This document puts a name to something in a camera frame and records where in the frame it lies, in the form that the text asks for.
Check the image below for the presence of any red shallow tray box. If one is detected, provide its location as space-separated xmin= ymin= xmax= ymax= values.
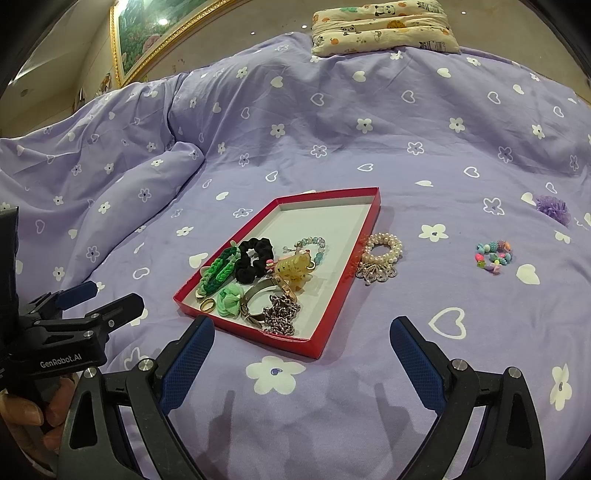
xmin=173 ymin=187 xmax=381 ymax=359

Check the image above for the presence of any left hand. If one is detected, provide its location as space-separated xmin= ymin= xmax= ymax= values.
xmin=1 ymin=374 xmax=79 ymax=462

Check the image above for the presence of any white pearl bracelet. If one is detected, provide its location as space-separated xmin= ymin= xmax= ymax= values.
xmin=355 ymin=232 xmax=404 ymax=287

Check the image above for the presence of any light green bow hair tie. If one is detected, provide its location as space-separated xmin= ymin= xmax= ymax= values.
xmin=215 ymin=282 xmax=246 ymax=317

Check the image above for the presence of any silver chain necklace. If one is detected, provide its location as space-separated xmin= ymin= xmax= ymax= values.
xmin=261 ymin=294 xmax=302 ymax=337

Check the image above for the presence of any gold framed painting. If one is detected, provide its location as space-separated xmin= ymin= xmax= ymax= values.
xmin=109 ymin=0 xmax=242 ymax=87

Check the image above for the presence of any colourful bead bracelet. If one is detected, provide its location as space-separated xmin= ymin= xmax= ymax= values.
xmin=475 ymin=239 xmax=514 ymax=276

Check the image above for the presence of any rose gold wristwatch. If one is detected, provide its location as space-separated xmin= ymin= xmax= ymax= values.
xmin=239 ymin=277 xmax=301 ymax=336

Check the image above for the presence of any black velvet scrunchie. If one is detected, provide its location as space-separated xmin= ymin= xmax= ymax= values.
xmin=235 ymin=238 xmax=274 ymax=285

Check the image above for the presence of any purple mesh scrunchie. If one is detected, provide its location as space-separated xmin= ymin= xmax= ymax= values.
xmin=535 ymin=195 xmax=571 ymax=226

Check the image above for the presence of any yellow translucent claw clip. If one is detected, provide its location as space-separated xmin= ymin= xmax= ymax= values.
xmin=273 ymin=251 xmax=315 ymax=291

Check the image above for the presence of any cartoon print pillow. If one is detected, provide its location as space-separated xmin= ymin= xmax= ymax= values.
xmin=311 ymin=1 xmax=461 ymax=57

